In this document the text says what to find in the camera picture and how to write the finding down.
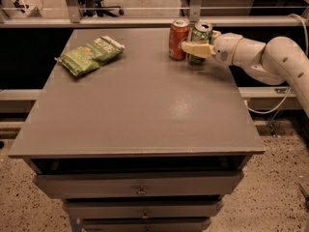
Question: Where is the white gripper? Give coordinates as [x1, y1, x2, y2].
[181, 30, 243, 66]

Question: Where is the green soda can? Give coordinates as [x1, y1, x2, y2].
[188, 21, 212, 64]

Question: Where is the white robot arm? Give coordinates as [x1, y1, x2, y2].
[181, 31, 309, 116]

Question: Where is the orange coke can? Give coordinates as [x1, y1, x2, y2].
[169, 19, 190, 61]

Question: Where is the green chip bag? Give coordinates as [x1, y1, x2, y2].
[56, 36, 125, 76]

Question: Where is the top grey drawer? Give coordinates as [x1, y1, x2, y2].
[34, 171, 243, 199]

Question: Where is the grey drawer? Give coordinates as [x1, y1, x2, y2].
[82, 217, 211, 232]
[34, 171, 243, 199]
[64, 200, 223, 219]

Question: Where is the middle grey drawer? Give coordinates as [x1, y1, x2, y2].
[64, 200, 223, 219]

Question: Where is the bottom grey drawer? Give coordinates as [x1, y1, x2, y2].
[82, 217, 211, 232]

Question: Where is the metal railing frame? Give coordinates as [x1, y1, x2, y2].
[1, 0, 309, 28]

